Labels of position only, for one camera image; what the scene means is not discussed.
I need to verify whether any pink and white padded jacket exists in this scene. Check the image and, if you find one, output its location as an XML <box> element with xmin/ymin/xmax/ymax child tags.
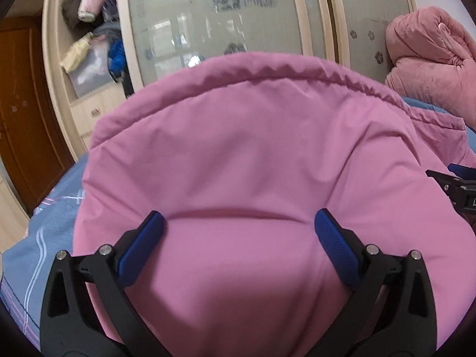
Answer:
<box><xmin>73</xmin><ymin>52</ymin><xmax>475</xmax><ymax>356</ymax></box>

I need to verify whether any blue plaid bed blanket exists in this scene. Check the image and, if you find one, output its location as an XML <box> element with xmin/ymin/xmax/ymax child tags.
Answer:
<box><xmin>0</xmin><ymin>96</ymin><xmax>476</xmax><ymax>350</ymax></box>

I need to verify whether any rolled pink quilt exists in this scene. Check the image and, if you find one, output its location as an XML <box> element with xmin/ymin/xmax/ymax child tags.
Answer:
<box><xmin>385</xmin><ymin>7</ymin><xmax>475</xmax><ymax>129</ymax></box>

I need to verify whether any brown wooden door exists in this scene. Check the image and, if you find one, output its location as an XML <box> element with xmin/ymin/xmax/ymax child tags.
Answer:
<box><xmin>1</xmin><ymin>17</ymin><xmax>74</xmax><ymax>215</ymax></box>

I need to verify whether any beige wardrobe drawer unit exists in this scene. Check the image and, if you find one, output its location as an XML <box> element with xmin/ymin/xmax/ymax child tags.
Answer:
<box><xmin>42</xmin><ymin>0</ymin><xmax>126</xmax><ymax>159</ymax></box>

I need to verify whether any right frosted wardrobe sliding door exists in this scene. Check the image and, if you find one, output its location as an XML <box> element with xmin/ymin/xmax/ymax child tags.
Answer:
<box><xmin>327</xmin><ymin>0</ymin><xmax>415</xmax><ymax>83</ymax></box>

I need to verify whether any frosted wardrobe sliding door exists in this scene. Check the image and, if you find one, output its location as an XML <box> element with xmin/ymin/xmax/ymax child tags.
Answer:
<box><xmin>327</xmin><ymin>0</ymin><xmax>415</xmax><ymax>83</ymax></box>
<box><xmin>118</xmin><ymin>0</ymin><xmax>313</xmax><ymax>91</ymax></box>

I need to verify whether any clear plastic storage box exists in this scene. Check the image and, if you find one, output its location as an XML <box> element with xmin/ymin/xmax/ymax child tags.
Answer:
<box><xmin>69</xmin><ymin>41</ymin><xmax>114</xmax><ymax>98</ymax></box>

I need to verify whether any blue garment in wardrobe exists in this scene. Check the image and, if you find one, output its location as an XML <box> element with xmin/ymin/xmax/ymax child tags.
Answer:
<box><xmin>108</xmin><ymin>39</ymin><xmax>127</xmax><ymax>82</ymax></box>

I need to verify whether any cream folded cloth in wardrobe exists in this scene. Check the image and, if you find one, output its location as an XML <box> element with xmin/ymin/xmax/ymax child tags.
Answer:
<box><xmin>60</xmin><ymin>32</ymin><xmax>94</xmax><ymax>73</ymax></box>

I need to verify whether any left frosted wardrobe sliding door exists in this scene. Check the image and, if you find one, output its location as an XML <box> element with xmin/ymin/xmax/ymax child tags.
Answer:
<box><xmin>118</xmin><ymin>0</ymin><xmax>313</xmax><ymax>91</ymax></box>

